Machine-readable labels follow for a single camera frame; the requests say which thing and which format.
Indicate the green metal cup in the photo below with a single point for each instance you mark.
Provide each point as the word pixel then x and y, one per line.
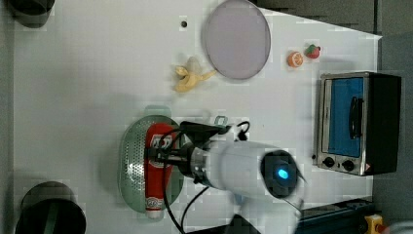
pixel 220 120

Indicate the green metal strainer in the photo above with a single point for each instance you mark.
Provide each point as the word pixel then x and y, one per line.
pixel 131 179

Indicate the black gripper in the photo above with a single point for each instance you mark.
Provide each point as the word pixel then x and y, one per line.
pixel 185 146

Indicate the plush red strawberry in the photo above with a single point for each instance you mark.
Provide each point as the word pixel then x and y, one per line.
pixel 313 51

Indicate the black toaster oven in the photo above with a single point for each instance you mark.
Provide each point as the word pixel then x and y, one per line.
pixel 359 116

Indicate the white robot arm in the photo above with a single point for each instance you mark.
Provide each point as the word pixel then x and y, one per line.
pixel 266 176

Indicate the blue crate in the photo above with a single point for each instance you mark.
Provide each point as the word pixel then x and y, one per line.
pixel 340 218

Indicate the black cylinder container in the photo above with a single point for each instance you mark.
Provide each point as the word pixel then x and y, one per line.
pixel 50 208

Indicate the plush peeled banana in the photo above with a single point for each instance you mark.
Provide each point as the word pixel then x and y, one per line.
pixel 190 75

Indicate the plush orange slice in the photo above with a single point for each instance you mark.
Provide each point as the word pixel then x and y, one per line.
pixel 295 59

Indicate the grey round plate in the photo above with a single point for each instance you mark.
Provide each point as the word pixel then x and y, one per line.
pixel 237 39

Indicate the red plush ketchup bottle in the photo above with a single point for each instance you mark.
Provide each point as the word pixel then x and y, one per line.
pixel 156 175

